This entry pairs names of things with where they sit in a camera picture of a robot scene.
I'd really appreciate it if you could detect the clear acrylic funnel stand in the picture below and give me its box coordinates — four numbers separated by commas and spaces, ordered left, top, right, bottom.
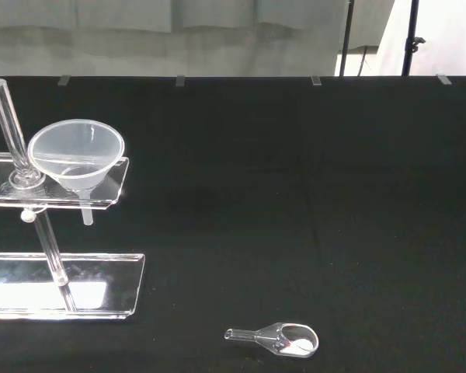
0, 78, 146, 322

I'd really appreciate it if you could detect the black bench cloth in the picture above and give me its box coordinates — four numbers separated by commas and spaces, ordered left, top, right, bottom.
0, 75, 466, 373

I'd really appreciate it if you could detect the black tripod pole with clamp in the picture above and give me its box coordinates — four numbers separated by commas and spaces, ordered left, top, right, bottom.
401, 0, 428, 77

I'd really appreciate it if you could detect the pale board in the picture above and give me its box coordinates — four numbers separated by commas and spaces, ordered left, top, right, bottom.
375, 0, 466, 77

